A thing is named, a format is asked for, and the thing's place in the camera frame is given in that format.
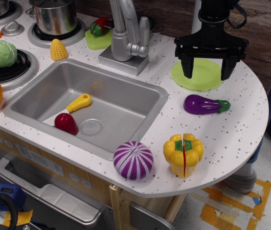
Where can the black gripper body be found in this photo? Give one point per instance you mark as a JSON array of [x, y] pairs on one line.
[[211, 41]]

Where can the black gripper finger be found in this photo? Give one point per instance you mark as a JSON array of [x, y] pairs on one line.
[[187, 64], [228, 65]]

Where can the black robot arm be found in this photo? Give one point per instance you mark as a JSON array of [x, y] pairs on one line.
[[216, 11]]

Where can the light green plate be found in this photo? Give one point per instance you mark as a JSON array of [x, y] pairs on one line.
[[206, 75]]

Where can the purple toy eggplant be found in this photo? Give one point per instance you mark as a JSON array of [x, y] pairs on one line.
[[198, 105]]

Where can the silver toy faucet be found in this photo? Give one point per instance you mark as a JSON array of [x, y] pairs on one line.
[[129, 40]]

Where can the grey toy sink basin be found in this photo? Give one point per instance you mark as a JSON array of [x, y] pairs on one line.
[[122, 109]]

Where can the light green cutting board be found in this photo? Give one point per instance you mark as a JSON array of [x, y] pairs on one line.
[[98, 42]]

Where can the yellow toy bell pepper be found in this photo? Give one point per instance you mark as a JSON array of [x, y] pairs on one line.
[[183, 152]]

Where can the red green toy pepper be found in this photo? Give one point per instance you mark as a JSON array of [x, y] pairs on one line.
[[100, 26]]

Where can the purple striped toy onion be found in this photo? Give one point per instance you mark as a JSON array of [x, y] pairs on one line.
[[133, 160]]

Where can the grey white shoe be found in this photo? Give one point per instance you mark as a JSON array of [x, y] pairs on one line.
[[243, 180]]

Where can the yellow toy corn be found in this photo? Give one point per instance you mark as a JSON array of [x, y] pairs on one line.
[[57, 50]]

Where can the red toy fruit half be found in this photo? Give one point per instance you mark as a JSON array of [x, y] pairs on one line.
[[66, 122]]

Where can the silver metal pot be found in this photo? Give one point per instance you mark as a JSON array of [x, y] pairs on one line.
[[54, 17]]

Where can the black rear stove burner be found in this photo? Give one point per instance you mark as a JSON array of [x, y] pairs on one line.
[[40, 39]]

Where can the black stove burner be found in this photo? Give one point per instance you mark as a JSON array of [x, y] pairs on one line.
[[40, 39], [20, 73]]

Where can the black front stove burner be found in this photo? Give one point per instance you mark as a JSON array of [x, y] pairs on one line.
[[20, 73]]

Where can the grey stove knob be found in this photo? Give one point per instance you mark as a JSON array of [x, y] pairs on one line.
[[12, 29]]

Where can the blue clamp tool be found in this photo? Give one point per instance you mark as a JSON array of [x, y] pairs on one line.
[[11, 195]]

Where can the white post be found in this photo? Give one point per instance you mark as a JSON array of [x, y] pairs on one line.
[[196, 23]]

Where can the yellow handled toy knife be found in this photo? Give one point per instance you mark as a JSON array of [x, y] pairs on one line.
[[81, 101]]

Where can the grey oven door handle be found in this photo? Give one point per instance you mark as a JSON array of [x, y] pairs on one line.
[[53, 206]]

